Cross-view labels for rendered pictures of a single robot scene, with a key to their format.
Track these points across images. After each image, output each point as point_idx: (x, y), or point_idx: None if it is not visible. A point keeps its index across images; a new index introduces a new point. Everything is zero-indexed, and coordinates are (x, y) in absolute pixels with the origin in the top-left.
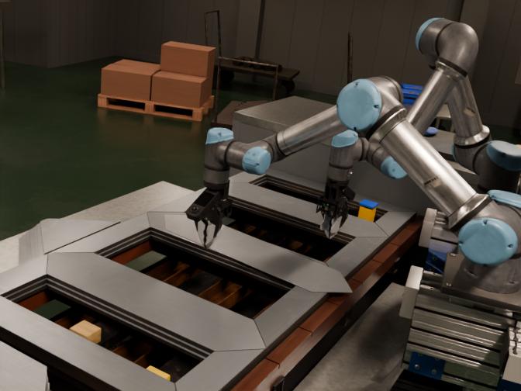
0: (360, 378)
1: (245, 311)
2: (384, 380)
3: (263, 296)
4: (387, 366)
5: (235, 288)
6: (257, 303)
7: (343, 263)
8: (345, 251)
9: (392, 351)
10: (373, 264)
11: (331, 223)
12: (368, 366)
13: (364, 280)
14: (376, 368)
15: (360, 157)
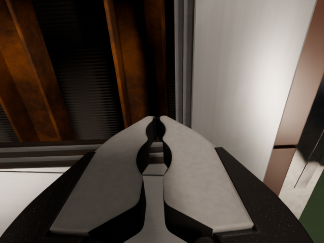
0: (282, 191)
1: (65, 78)
2: (310, 181)
3: (45, 16)
4: (313, 160)
5: (51, 140)
6: (57, 46)
7: (236, 135)
8: (216, 49)
9: (320, 128)
10: (323, 5)
11: (143, 148)
12: (288, 172)
13: (299, 134)
14: (298, 170)
15: None
